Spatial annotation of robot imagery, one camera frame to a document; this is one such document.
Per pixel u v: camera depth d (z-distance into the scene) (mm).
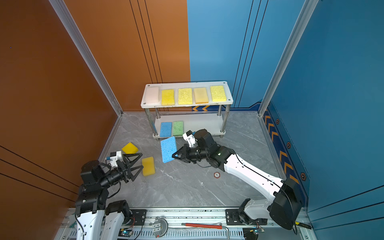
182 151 652
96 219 460
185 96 791
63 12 710
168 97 777
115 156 652
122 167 592
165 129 998
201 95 799
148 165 888
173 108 782
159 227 644
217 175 871
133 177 671
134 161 608
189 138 678
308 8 698
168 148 706
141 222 740
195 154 600
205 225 711
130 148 994
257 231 696
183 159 608
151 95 792
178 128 996
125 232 705
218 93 809
